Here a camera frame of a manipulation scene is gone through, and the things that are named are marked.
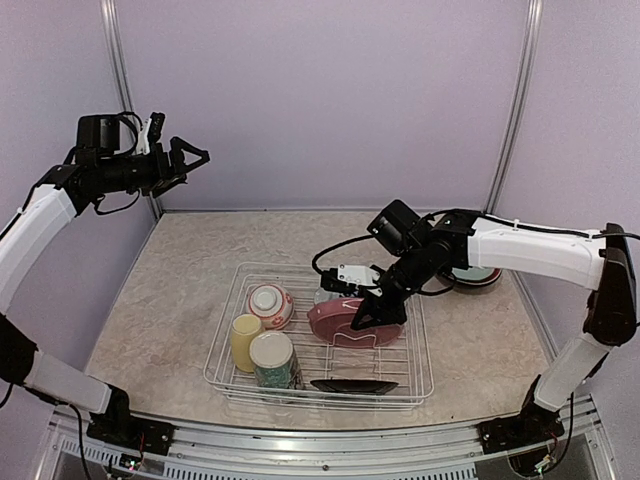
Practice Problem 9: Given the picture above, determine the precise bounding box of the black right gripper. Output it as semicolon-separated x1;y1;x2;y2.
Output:
351;244;435;329

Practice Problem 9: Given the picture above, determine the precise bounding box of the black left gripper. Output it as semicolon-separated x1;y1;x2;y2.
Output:
98;135;209;197

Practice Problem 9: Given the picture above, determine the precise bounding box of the pink polka dot plate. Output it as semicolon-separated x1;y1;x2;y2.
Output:
307;298;404;349

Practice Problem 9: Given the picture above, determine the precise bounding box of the small black dish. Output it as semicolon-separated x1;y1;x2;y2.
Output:
310;379;399;395

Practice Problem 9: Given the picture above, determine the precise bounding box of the pale green plate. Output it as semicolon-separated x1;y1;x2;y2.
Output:
452;267;494;283

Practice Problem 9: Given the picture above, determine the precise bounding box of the grey white painted plate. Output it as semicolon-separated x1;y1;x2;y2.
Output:
438;267;502;289

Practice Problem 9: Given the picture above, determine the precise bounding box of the large black round plate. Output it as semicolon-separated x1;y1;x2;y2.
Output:
447;279;502;296

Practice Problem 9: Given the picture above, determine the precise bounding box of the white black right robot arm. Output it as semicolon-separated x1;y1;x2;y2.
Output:
351;200;638;444

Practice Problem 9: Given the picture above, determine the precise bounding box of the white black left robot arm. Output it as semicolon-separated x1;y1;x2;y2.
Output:
1;111;210;445

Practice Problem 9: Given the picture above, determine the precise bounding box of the blue white patterned bowl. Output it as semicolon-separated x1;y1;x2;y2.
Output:
313;288;345;305

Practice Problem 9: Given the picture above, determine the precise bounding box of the white red patterned bowl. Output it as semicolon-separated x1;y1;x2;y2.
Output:
247;284;294;330

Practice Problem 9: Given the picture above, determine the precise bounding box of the teal patterned cup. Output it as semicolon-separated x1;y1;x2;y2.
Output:
249;331;304;390

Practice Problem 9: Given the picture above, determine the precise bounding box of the pale yellow cup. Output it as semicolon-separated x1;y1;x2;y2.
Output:
230;314;264;373

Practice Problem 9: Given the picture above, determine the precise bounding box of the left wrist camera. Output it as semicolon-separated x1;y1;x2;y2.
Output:
135;112;166;154

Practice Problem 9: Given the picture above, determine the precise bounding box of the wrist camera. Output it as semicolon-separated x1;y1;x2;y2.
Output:
320;264;382;296
135;112;166;154

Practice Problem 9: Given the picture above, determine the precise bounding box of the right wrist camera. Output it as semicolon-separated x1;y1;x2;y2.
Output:
320;264;382;296

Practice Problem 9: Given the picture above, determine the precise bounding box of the white wire dish rack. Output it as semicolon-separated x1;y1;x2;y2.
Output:
203;262;434;410

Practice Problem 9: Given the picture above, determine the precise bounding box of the aluminium frame post left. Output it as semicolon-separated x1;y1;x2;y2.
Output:
99;0;164;219

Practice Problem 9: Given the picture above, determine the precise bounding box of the aluminium frame post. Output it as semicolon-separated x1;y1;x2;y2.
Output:
99;0;164;219
484;0;544;213

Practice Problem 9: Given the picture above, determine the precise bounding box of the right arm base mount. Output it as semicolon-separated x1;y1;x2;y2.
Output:
477;404;565;454

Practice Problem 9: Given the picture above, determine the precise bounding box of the aluminium front rail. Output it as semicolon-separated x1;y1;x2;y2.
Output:
29;397;619;479

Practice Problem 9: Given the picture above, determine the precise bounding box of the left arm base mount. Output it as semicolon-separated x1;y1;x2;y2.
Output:
87;391;175;456

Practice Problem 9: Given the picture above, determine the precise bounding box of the aluminium frame post right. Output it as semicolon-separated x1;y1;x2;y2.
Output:
484;0;544;213

